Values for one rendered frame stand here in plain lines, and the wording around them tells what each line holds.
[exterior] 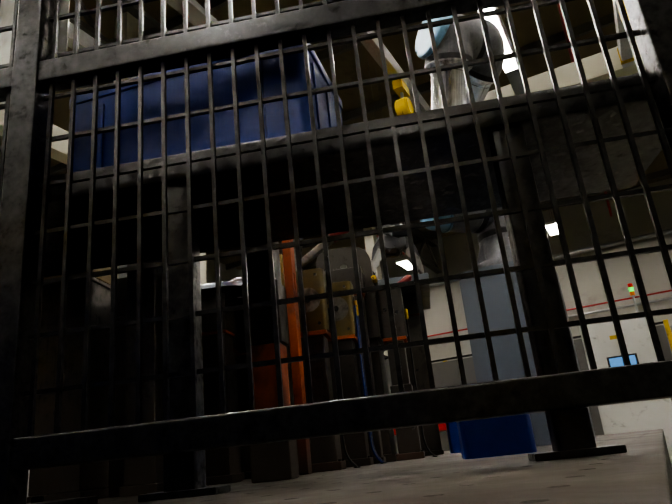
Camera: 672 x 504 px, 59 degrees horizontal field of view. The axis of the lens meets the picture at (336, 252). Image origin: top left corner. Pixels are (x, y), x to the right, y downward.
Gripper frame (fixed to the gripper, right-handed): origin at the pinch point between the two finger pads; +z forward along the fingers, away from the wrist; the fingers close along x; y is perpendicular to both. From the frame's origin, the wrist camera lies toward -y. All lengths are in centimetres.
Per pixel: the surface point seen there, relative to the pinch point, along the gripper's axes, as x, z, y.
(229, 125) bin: 41, 11, -102
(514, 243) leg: 16, 29, -110
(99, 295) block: 62, 20, -71
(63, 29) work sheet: 60, -4, -99
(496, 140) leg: 16, 19, -110
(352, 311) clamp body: 20.1, 17.6, -37.9
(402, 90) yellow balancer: -75, -203, 208
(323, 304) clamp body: 28, 20, -54
